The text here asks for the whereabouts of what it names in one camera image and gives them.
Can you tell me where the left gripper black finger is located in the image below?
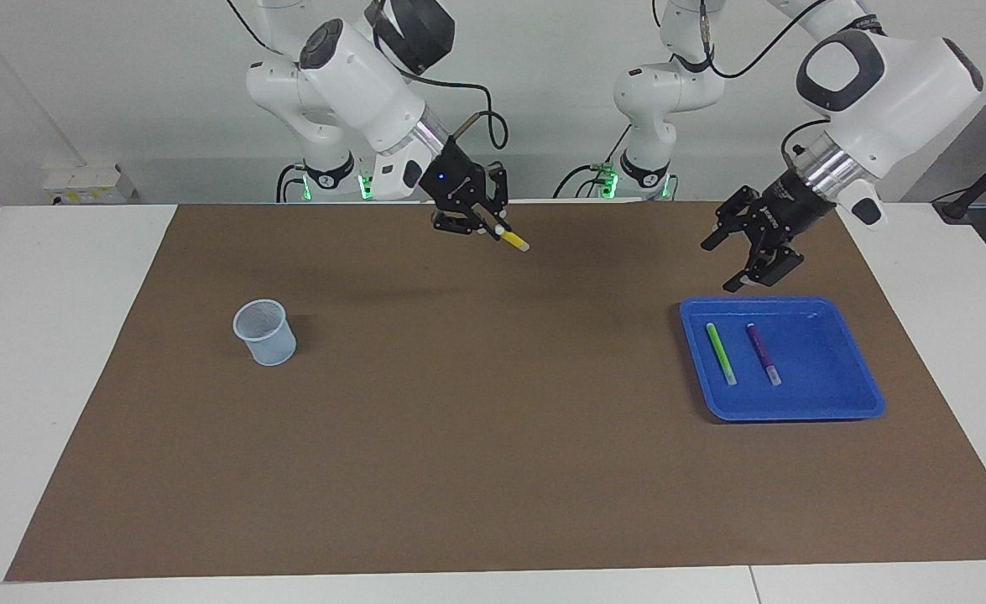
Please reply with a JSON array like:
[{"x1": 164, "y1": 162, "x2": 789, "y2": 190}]
[
  {"x1": 700, "y1": 185, "x2": 764, "y2": 253},
  {"x1": 722, "y1": 242, "x2": 805, "y2": 294}
]

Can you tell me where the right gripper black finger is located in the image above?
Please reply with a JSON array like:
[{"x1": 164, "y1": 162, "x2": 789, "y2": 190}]
[
  {"x1": 477, "y1": 166, "x2": 511, "y2": 242},
  {"x1": 431, "y1": 206, "x2": 483, "y2": 238}
]

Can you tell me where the yellow pen white cap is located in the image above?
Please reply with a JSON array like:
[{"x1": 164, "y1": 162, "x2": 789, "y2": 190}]
[{"x1": 493, "y1": 222, "x2": 531, "y2": 254}]

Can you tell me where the purple pen white cap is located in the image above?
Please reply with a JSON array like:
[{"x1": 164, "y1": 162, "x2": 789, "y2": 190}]
[{"x1": 745, "y1": 323, "x2": 782, "y2": 387}]

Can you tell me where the green pen white cap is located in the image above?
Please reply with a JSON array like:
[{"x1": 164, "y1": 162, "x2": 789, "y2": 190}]
[{"x1": 705, "y1": 322, "x2": 738, "y2": 387}]

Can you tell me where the blue plastic tray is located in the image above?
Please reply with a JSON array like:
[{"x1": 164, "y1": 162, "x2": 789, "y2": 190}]
[{"x1": 679, "y1": 295, "x2": 886, "y2": 423}]

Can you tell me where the black stand pole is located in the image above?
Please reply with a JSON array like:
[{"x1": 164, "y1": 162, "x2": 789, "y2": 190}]
[{"x1": 933, "y1": 133, "x2": 986, "y2": 224}]

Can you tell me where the light blue mesh pen cup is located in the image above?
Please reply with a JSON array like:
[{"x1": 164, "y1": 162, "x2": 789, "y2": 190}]
[{"x1": 232, "y1": 299, "x2": 298, "y2": 367}]

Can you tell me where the brown table mat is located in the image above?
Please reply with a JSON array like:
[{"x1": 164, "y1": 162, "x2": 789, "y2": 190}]
[{"x1": 4, "y1": 200, "x2": 986, "y2": 582}]

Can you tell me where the black curved base cable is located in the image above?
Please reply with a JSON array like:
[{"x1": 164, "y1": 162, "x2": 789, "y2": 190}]
[{"x1": 552, "y1": 164, "x2": 601, "y2": 200}]

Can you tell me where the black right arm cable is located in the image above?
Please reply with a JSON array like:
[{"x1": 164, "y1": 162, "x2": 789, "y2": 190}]
[{"x1": 367, "y1": 0, "x2": 510, "y2": 152}]

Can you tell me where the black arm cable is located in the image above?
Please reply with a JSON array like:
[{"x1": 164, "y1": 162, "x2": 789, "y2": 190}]
[
  {"x1": 367, "y1": 0, "x2": 510, "y2": 152},
  {"x1": 698, "y1": 0, "x2": 829, "y2": 160}
]

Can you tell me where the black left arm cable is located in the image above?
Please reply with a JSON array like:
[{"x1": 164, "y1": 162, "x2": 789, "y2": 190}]
[{"x1": 698, "y1": 0, "x2": 829, "y2": 160}]

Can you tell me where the black looped base cable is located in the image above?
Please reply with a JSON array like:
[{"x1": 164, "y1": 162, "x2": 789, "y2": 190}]
[{"x1": 276, "y1": 164, "x2": 307, "y2": 203}]

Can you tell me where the white wall socket box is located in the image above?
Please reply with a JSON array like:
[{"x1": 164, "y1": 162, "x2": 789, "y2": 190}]
[{"x1": 44, "y1": 164, "x2": 137, "y2": 205}]

